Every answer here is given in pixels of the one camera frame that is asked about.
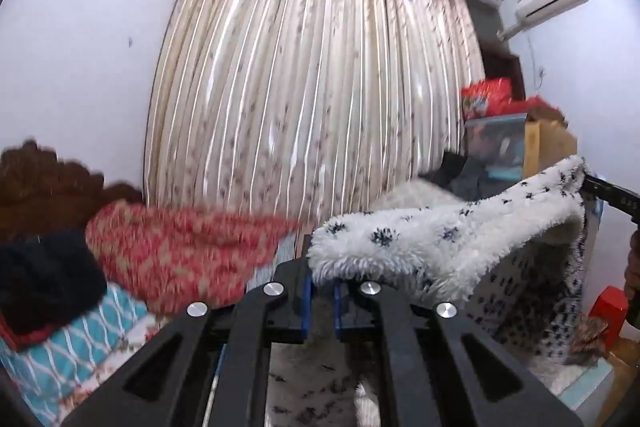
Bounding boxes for clear plastic storage box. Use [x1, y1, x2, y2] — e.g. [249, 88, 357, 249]
[465, 114, 529, 180]

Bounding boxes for dark brown wardrobe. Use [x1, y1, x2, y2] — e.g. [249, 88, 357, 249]
[462, 0, 527, 104]

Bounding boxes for black cloth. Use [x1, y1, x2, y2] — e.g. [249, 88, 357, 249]
[0, 229, 109, 339]

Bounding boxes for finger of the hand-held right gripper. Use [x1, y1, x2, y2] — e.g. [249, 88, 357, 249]
[582, 175, 640, 220]

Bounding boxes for white spotted fleece garment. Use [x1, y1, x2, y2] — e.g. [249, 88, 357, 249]
[265, 154, 601, 427]

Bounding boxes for carved wooden headboard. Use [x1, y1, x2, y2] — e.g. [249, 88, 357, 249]
[0, 139, 144, 244]

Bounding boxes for red snack bag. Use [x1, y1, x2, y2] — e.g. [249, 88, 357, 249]
[460, 78, 514, 120]

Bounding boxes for cardboard box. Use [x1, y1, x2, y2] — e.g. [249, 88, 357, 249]
[522, 119, 579, 182]

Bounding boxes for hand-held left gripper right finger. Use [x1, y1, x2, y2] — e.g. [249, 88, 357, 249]
[334, 279, 586, 427]

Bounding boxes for person's right hand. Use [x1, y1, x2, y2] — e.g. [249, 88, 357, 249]
[624, 231, 640, 328]

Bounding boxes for red plastic stool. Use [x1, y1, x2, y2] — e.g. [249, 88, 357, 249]
[589, 286, 631, 349]

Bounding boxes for teal patterned bed sheet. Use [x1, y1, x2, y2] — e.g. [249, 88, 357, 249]
[0, 282, 251, 427]

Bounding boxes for grey fluffy blanket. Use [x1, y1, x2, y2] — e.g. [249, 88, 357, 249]
[370, 179, 482, 214]

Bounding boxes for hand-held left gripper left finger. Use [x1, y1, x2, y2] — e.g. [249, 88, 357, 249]
[60, 259, 314, 427]

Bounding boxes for striped floral curtain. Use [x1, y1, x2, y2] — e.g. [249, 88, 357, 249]
[142, 0, 487, 233]

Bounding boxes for red patterned blanket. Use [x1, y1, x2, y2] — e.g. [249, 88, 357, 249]
[85, 201, 302, 314]

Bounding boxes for dark clothes pile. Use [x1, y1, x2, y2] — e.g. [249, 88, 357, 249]
[429, 151, 524, 200]

